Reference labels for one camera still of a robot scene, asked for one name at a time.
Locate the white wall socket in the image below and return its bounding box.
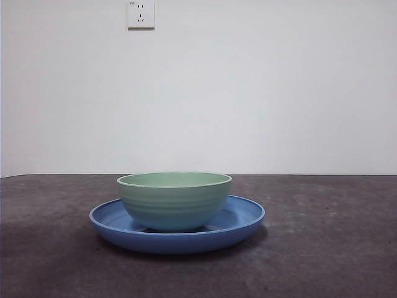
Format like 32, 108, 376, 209
127, 1, 155, 31

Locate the blue plate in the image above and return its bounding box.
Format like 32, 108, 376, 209
89, 194, 266, 256

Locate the green ribbed bowl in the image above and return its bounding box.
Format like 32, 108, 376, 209
116, 172, 233, 233

